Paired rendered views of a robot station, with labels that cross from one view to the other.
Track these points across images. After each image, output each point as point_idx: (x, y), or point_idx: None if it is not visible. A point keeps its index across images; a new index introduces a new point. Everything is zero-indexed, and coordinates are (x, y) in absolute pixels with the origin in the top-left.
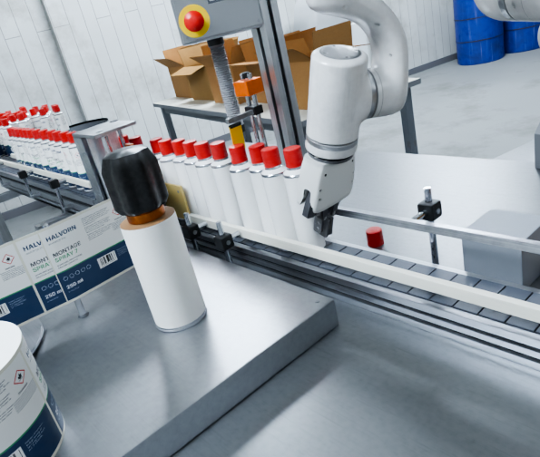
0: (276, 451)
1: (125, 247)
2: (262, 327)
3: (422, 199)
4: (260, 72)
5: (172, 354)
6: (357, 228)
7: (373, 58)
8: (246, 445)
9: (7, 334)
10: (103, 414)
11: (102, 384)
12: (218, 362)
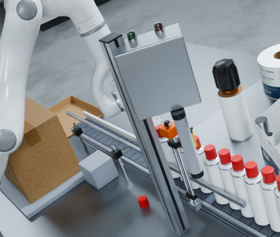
0: (201, 114)
1: (275, 132)
2: (202, 130)
3: None
4: (156, 132)
5: None
6: (150, 221)
7: (105, 95)
8: (210, 115)
9: (268, 64)
10: (254, 100)
11: (262, 107)
12: (217, 118)
